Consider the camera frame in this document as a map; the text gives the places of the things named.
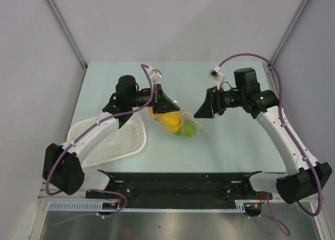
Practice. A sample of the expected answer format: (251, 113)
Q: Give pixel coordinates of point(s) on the yellow fake bell pepper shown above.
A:
(170, 122)

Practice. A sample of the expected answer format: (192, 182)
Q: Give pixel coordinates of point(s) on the green fake apple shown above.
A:
(188, 129)

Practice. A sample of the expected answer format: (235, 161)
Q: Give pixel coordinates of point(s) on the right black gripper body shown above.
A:
(223, 99)

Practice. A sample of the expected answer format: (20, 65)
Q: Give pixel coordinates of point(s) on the white perforated plastic basket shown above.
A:
(127, 141)

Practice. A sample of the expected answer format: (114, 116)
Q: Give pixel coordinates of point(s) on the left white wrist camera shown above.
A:
(154, 74)

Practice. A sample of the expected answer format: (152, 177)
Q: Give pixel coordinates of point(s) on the white slotted cable duct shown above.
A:
(108, 207)

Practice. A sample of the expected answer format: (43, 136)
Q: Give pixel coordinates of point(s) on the clear zip top bag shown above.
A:
(201, 130)

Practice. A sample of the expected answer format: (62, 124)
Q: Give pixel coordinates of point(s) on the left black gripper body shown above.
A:
(143, 98)

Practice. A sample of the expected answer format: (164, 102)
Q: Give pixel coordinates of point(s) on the right aluminium frame post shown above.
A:
(293, 24)

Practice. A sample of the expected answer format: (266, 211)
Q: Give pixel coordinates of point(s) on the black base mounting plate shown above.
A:
(178, 188)

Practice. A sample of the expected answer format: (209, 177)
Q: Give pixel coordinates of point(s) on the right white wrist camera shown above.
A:
(218, 76)

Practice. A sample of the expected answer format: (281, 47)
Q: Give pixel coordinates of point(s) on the aluminium frame post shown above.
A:
(59, 19)
(293, 24)

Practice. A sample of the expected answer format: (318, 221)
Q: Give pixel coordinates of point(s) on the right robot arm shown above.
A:
(305, 175)

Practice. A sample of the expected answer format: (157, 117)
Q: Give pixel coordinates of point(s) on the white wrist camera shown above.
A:
(154, 74)
(218, 76)

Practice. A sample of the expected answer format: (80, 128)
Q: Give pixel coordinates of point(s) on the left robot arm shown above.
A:
(62, 169)

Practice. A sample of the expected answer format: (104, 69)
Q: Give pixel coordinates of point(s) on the left aluminium frame post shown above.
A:
(59, 19)

